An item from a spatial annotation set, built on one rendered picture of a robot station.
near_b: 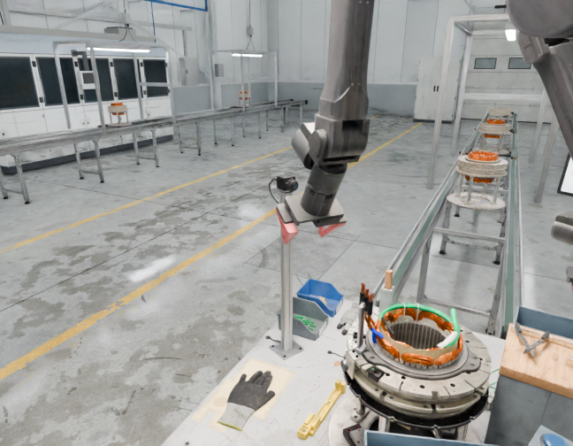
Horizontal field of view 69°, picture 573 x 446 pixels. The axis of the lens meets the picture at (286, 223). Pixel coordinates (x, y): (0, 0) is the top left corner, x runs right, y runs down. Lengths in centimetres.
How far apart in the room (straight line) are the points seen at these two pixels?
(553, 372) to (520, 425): 15
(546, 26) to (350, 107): 33
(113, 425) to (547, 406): 197
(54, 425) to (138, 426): 43
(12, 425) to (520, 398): 233
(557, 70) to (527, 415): 75
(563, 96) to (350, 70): 51
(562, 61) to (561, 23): 64
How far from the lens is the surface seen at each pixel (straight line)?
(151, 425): 243
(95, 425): 253
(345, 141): 66
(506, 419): 120
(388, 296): 107
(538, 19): 39
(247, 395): 131
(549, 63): 103
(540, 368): 114
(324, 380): 139
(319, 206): 74
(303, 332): 154
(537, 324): 139
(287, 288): 135
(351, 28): 64
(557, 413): 116
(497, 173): 311
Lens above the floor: 170
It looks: 21 degrees down
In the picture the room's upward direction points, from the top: straight up
